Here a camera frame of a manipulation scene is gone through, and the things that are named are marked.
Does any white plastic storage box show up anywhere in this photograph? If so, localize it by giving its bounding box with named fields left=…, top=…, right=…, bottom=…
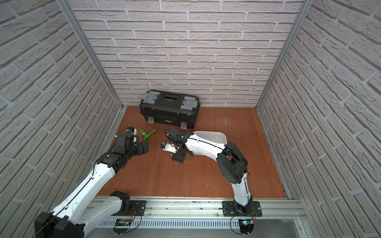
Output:
left=186, top=131, right=227, bottom=161

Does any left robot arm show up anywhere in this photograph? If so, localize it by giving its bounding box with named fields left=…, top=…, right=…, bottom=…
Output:
left=34, top=127, right=148, bottom=238

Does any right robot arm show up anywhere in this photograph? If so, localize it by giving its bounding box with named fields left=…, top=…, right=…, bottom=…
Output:
left=161, top=129, right=252, bottom=210

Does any black plastic toolbox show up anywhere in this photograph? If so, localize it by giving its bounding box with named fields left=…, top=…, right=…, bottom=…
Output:
left=140, top=90, right=201, bottom=130

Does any left controller board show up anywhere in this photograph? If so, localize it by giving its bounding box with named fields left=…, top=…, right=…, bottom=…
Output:
left=113, top=219, right=134, bottom=235

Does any controller board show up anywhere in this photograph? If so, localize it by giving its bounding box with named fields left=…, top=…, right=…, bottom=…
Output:
left=238, top=219, right=255, bottom=236
left=113, top=219, right=134, bottom=235

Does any right controller board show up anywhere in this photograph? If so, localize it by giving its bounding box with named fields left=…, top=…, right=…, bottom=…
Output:
left=238, top=219, right=255, bottom=236

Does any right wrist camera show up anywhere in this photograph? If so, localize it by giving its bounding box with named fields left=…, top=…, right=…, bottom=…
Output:
left=161, top=142, right=177, bottom=154

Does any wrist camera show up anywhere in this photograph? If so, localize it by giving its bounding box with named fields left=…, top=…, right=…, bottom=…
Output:
left=161, top=142, right=177, bottom=154
left=126, top=127, right=139, bottom=143

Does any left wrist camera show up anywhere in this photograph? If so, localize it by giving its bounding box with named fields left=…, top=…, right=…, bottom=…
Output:
left=126, top=127, right=139, bottom=143

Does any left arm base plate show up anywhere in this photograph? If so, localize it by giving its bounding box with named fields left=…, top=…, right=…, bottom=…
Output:
left=125, top=200, right=147, bottom=216

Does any aluminium front rail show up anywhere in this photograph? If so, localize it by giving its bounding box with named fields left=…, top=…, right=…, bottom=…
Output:
left=59, top=196, right=307, bottom=230

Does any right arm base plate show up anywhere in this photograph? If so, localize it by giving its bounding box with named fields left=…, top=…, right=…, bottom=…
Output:
left=222, top=200, right=263, bottom=217

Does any left aluminium corner post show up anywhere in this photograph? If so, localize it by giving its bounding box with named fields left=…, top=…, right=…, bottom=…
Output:
left=57, top=0, right=124, bottom=110

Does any aluminium corner post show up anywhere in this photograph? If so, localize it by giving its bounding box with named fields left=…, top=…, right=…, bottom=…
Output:
left=57, top=0, right=124, bottom=110
left=256, top=0, right=314, bottom=109

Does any right aluminium corner post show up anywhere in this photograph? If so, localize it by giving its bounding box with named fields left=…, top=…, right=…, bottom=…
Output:
left=256, top=0, right=314, bottom=109

